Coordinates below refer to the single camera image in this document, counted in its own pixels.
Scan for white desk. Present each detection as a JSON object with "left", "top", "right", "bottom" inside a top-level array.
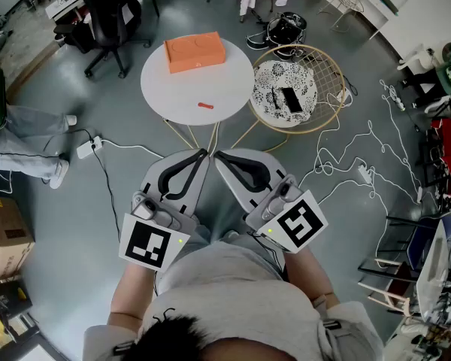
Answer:
[{"left": 44, "top": 0, "right": 92, "bottom": 23}]

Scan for black power cable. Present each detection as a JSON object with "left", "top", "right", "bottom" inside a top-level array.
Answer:
[{"left": 41, "top": 128, "right": 122, "bottom": 244}]

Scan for red frame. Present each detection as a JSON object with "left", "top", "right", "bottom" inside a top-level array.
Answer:
[{"left": 429, "top": 117, "right": 451, "bottom": 199}]

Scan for person's grey shirt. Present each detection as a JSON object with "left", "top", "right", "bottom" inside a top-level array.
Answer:
[{"left": 83, "top": 238, "right": 385, "bottom": 361}]

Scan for person's right forearm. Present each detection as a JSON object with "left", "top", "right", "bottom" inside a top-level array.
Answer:
[{"left": 284, "top": 246, "right": 341, "bottom": 310}]

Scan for orange box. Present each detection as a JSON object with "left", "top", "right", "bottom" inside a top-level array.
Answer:
[{"left": 163, "top": 31, "right": 227, "bottom": 75}]

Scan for black office chair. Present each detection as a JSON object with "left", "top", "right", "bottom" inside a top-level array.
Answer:
[{"left": 53, "top": 0, "right": 152, "bottom": 80}]

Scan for blue chair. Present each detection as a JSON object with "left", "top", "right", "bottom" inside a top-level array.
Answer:
[{"left": 386, "top": 214, "right": 451, "bottom": 275}]

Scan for white shelf unit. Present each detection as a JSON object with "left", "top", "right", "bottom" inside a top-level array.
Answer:
[{"left": 337, "top": 0, "right": 451, "bottom": 60}]

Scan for long white power strip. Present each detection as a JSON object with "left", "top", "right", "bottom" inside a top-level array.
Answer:
[{"left": 357, "top": 164, "right": 375, "bottom": 186}]

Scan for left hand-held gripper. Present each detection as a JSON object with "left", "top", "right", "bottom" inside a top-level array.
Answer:
[{"left": 118, "top": 147, "right": 211, "bottom": 274}]

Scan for brown cardboard box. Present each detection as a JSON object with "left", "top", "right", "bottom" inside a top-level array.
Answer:
[{"left": 0, "top": 196, "right": 35, "bottom": 281}]

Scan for black phone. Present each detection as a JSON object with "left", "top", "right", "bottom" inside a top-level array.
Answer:
[{"left": 280, "top": 86, "right": 304, "bottom": 114}]

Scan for long tangled white cable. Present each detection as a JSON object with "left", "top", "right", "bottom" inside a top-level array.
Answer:
[{"left": 298, "top": 79, "right": 426, "bottom": 272}]

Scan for black white floral cushion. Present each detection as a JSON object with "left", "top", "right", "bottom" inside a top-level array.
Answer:
[{"left": 250, "top": 60, "right": 319, "bottom": 129}]

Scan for person's left forearm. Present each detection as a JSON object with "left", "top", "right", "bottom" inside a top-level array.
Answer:
[{"left": 107, "top": 264, "right": 159, "bottom": 325}]

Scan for gold wire side table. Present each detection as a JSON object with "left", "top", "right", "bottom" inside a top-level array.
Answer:
[{"left": 231, "top": 44, "right": 347, "bottom": 153}]

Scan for white round table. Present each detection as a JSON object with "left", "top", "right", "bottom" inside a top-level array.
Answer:
[{"left": 140, "top": 34, "right": 256, "bottom": 157}]

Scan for white square power strip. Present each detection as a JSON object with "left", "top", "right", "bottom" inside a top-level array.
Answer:
[{"left": 76, "top": 135, "right": 104, "bottom": 160}]

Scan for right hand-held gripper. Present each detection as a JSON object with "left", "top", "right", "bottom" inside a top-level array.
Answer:
[{"left": 213, "top": 147, "right": 330, "bottom": 255}]

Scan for short white power cable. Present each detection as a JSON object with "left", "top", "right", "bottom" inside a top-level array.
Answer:
[{"left": 100, "top": 139, "right": 165, "bottom": 160}]

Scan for person's grey jeans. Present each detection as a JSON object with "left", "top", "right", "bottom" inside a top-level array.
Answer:
[{"left": 172, "top": 222, "right": 286, "bottom": 281}]

